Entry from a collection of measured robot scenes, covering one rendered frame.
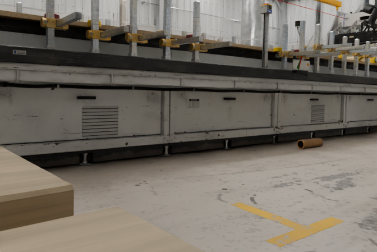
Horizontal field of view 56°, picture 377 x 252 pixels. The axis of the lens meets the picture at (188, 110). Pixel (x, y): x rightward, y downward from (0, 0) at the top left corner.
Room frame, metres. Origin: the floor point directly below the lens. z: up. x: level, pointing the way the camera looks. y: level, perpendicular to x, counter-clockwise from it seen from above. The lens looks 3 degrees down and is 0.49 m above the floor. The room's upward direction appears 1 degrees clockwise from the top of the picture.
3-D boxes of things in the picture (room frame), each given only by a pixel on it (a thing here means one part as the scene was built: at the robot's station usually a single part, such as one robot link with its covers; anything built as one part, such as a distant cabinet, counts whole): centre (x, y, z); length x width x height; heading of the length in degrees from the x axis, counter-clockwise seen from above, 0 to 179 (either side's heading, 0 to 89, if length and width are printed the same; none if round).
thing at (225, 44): (2.47, -0.13, 0.80); 0.43 x 0.03 x 0.04; 38
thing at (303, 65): (3.24, -1.02, 0.75); 0.26 x 0.01 x 0.10; 128
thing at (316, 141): (3.24, -1.13, 0.04); 0.30 x 0.08 x 0.08; 128
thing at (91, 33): (2.07, 0.53, 0.81); 0.14 x 0.06 x 0.05; 128
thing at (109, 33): (2.01, 0.46, 0.80); 0.43 x 0.03 x 0.04; 38
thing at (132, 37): (2.23, 0.34, 0.82); 0.14 x 0.06 x 0.05; 128
